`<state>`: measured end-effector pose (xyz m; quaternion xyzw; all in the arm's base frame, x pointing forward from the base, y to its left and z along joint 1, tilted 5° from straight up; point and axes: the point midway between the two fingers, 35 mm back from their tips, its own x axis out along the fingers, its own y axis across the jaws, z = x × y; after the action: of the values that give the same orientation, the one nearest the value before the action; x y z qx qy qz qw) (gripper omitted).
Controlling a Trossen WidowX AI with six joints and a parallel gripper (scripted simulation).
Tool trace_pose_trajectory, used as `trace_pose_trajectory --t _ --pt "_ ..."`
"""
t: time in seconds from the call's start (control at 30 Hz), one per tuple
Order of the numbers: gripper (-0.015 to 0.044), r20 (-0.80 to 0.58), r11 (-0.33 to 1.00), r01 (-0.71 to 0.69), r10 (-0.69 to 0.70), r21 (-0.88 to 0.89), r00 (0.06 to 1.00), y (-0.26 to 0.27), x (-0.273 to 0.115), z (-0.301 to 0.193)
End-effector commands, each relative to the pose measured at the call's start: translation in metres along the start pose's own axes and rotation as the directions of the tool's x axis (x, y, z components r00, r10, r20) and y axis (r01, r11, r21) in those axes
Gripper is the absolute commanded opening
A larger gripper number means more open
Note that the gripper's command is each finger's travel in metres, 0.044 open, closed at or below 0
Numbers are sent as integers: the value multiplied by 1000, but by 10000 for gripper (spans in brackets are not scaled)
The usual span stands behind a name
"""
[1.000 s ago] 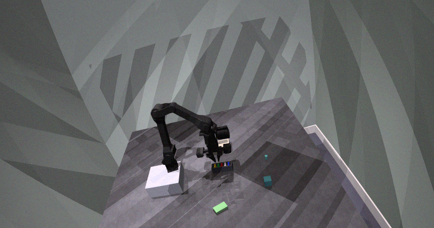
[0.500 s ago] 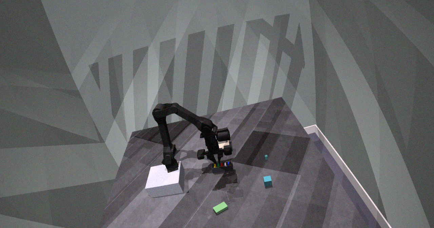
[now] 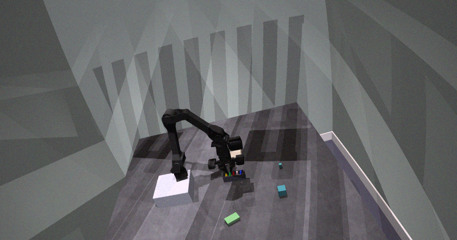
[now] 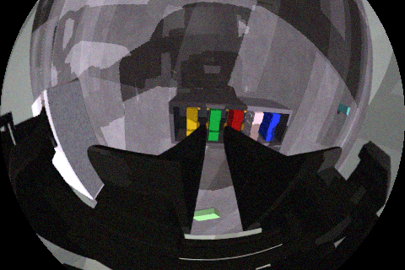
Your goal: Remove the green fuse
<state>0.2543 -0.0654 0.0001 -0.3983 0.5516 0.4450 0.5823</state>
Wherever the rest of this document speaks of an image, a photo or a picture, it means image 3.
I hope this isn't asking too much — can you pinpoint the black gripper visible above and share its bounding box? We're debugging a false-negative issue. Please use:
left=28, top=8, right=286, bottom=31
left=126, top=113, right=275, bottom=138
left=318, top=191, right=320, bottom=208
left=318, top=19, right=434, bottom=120
left=208, top=151, right=244, bottom=174

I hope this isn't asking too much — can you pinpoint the light green rectangular block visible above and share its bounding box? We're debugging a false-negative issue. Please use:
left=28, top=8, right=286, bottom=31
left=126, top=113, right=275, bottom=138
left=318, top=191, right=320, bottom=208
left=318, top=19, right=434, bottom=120
left=224, top=212, right=240, bottom=225

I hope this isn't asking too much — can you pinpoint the tan open tray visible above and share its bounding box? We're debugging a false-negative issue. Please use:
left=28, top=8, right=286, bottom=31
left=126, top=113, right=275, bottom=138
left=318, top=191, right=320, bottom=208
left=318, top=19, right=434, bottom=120
left=230, top=150, right=242, bottom=158

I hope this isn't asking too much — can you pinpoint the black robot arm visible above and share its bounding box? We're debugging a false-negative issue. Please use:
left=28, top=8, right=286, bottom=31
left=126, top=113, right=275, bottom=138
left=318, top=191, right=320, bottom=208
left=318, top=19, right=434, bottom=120
left=161, top=109, right=243, bottom=182

